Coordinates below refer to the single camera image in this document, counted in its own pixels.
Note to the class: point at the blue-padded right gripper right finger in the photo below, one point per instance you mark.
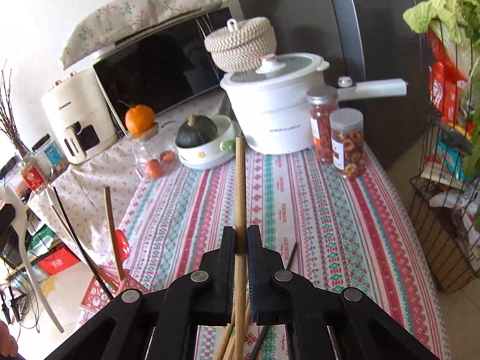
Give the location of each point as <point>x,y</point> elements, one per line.
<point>269,302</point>

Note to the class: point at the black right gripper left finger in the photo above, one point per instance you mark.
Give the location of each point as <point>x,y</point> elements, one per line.
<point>216,294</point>

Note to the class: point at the light wooden chopstick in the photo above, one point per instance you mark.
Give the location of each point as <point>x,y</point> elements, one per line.
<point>240,271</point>

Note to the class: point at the tan wooden chopstick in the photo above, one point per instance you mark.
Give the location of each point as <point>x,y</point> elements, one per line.
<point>226,347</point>

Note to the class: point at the brown wooden chopstick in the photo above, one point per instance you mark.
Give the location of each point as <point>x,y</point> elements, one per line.
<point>112,231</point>

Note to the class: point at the red plastic spoon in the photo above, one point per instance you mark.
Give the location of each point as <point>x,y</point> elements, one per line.
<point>123,246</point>

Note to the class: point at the pink plastic perforated basket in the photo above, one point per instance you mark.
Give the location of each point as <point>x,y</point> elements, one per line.
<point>95,298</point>

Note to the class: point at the white plastic spoon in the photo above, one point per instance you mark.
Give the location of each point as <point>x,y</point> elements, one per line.
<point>19,224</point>

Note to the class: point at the person's left hand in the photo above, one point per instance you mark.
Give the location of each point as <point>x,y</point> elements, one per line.
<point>8,345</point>

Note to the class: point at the striped patterned tablecloth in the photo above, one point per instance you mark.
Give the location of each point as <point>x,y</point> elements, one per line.
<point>338,233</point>

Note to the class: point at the white ceramic flower casserole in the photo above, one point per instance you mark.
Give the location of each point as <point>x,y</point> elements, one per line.
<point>216,152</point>

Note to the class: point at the glass jar with tomatoes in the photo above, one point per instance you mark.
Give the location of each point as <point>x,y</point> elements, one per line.
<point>153,150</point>

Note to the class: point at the floral white cloth cover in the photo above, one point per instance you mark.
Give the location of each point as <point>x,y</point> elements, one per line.
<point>80,191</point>

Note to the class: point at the red box on shelf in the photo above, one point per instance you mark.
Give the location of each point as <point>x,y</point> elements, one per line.
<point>59,260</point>

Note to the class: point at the dark green pumpkin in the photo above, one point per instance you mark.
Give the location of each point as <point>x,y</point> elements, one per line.
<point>196,131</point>

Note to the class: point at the jar of dried rings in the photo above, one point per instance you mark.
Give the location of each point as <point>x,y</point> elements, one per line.
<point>347,141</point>

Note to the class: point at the wooden shelf unit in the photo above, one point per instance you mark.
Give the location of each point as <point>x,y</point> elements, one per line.
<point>14,214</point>

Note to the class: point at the orange tangerine on jar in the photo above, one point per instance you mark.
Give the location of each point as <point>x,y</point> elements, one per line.
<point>138,118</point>

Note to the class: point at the white electric cooking pot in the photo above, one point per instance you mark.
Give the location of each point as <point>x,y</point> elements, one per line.
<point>270,103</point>

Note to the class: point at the jar of red dried fruit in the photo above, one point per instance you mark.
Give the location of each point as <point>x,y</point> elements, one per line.
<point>323,101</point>

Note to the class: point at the red label spice jar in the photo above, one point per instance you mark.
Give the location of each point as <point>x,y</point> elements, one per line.
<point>32,174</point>

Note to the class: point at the black lid blue-label jar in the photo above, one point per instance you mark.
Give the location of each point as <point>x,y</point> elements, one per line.
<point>50,156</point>

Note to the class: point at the black microwave oven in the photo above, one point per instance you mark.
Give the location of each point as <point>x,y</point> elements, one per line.
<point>163,68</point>

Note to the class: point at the white air fryer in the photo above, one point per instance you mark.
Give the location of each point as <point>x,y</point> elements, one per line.
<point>79,116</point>

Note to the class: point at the woven white lidded basket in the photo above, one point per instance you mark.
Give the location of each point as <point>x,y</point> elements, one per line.
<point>240,45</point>

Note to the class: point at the dried twig branches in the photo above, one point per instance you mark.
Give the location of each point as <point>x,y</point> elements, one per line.
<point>8,123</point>

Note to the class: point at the red snack bag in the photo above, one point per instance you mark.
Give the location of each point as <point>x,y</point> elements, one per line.
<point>447,82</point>

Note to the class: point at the floral cloth on microwave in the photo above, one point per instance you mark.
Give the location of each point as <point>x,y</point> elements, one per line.
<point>120,19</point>

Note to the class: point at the grey refrigerator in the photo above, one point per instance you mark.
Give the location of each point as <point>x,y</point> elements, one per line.
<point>365,40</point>

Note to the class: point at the green leafy vegetables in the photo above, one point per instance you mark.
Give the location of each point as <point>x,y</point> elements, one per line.
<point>456,23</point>

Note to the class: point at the black wire storage rack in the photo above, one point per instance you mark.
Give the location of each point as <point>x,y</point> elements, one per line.
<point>445,208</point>

